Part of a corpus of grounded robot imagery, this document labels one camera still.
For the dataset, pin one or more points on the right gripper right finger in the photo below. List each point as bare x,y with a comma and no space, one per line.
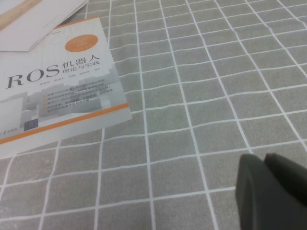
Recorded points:
290,172

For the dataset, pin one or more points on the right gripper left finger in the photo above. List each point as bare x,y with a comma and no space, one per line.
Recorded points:
261,198

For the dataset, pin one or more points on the grey checked tablecloth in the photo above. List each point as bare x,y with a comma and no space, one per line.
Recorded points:
192,95

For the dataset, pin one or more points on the ROS robot book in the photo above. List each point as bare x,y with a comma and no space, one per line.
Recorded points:
60,79

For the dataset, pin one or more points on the desert car brochure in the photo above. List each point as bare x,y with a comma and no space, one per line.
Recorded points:
26,28

